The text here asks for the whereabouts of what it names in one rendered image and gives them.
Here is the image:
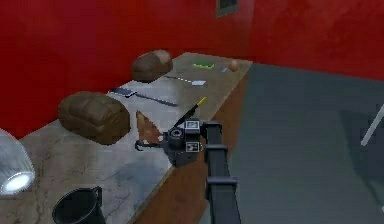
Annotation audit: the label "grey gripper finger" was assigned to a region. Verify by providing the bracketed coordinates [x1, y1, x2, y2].
[134, 139, 165, 152]

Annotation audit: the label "grey spatula with white head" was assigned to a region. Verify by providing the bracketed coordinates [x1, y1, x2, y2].
[164, 75, 207, 87]

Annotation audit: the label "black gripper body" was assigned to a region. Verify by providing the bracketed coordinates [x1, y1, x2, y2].
[162, 127, 199, 168]

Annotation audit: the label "grey framed wall picture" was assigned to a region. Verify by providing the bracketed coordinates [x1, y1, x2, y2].
[216, 0, 240, 19]

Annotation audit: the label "red arrow head yellow markings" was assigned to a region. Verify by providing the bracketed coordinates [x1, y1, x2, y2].
[135, 110, 165, 145]

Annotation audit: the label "shiny metal cup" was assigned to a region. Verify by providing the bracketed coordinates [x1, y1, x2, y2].
[0, 127, 36, 196]

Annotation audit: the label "white slanted bar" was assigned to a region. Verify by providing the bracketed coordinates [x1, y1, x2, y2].
[360, 103, 384, 147]

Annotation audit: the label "large brown bread loaf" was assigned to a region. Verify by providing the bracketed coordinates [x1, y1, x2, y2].
[57, 90, 131, 146]

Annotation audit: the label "small brown bread loaf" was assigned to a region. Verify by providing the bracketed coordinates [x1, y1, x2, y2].
[130, 49, 174, 84]

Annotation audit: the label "green sponge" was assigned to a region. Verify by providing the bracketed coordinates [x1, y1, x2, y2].
[192, 62, 215, 70]

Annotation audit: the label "black pot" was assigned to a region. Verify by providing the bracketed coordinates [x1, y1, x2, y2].
[51, 186, 107, 224]

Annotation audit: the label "brown counter with marble top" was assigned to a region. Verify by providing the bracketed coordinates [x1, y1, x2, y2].
[0, 51, 254, 224]

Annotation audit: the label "tan potato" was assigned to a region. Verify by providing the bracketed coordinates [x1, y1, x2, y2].
[227, 58, 240, 73]

